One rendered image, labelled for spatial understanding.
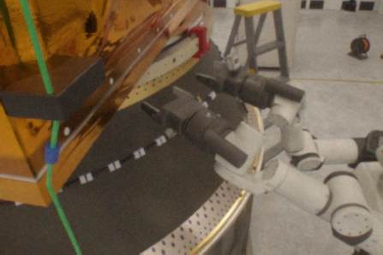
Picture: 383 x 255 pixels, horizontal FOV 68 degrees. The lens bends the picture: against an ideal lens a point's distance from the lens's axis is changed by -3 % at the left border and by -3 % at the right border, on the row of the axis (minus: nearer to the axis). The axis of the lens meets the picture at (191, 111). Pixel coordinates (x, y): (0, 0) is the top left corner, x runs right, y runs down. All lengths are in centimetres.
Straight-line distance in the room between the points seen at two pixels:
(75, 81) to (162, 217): 70
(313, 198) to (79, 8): 55
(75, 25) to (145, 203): 64
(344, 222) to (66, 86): 57
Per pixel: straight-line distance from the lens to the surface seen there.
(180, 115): 66
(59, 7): 37
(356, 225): 69
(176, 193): 97
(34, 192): 42
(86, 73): 34
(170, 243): 99
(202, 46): 106
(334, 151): 108
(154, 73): 86
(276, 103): 79
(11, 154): 39
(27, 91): 32
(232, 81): 82
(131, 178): 88
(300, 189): 66
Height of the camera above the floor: 204
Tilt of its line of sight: 33 degrees down
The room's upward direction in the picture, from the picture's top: 2 degrees counter-clockwise
